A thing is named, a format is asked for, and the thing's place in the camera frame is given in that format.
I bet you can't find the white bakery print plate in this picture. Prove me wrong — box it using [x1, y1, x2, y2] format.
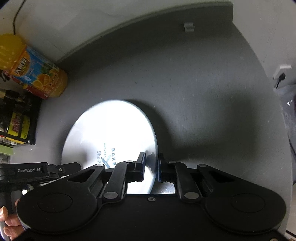
[61, 100, 158, 194]

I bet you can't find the person left hand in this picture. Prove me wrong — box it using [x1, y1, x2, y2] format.
[1, 206, 25, 240]

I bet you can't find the orange juice bottle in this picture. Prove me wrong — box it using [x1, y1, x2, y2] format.
[1, 34, 68, 97]

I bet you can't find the black power cable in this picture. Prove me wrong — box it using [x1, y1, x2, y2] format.
[12, 0, 27, 35]

